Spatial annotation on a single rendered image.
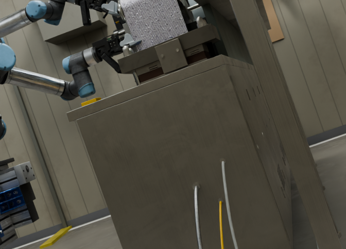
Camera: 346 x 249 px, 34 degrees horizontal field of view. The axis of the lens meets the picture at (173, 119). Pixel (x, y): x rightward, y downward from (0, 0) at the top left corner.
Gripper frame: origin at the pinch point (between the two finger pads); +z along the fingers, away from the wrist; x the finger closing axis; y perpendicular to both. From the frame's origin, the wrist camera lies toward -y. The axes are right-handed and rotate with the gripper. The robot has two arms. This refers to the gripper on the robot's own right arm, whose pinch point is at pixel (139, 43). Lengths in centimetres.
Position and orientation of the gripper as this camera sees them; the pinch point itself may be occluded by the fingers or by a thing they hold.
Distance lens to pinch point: 245.1
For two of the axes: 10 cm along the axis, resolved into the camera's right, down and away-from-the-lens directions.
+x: 2.0, -0.7, 9.8
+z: 9.2, -3.3, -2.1
